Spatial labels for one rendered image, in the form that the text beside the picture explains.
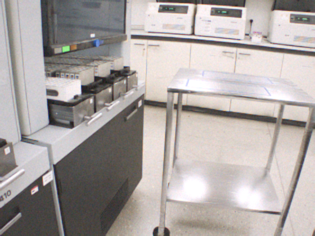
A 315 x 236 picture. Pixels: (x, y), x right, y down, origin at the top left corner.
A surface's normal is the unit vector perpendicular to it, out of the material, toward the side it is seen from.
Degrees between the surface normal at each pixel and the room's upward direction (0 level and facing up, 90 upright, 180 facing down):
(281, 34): 90
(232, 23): 90
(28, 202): 90
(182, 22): 90
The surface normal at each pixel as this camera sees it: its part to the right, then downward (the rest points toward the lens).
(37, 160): 0.96, 0.14
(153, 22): -0.32, 0.32
